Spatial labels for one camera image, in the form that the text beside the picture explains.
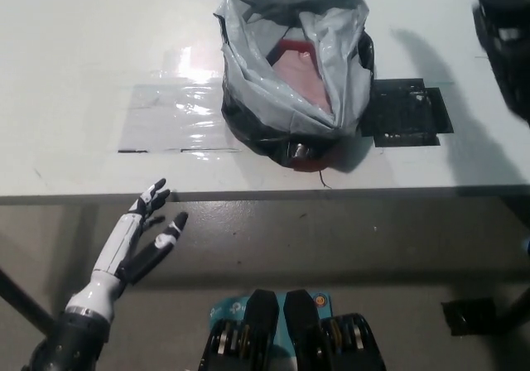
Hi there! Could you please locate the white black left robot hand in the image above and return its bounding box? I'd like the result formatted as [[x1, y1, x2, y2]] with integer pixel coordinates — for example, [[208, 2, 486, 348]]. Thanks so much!
[[91, 177, 190, 285]]

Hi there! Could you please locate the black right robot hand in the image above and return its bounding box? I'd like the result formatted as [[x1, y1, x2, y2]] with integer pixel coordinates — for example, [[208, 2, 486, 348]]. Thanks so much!
[[467, 0, 530, 127]]

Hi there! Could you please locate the grey plastic bag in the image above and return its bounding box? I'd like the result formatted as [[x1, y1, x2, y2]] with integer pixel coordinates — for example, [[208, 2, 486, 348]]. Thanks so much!
[[213, 0, 376, 173]]

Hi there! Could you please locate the black table leg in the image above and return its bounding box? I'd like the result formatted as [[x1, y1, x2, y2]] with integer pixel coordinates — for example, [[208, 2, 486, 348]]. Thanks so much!
[[0, 266, 55, 335]]

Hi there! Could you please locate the teal cardboard box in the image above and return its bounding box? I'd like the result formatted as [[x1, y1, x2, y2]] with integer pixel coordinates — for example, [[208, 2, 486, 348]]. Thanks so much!
[[208, 292, 332, 351]]

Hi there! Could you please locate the clear tape sheet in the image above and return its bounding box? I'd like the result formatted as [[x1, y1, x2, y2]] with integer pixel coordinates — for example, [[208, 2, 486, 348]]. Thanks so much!
[[118, 50, 243, 155]]

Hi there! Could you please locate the pink plastic packet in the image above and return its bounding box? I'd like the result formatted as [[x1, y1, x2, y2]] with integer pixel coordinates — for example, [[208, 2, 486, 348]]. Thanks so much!
[[272, 51, 335, 118]]

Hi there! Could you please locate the red flat item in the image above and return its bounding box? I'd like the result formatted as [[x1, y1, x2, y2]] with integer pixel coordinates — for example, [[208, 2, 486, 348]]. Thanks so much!
[[275, 37, 320, 57]]

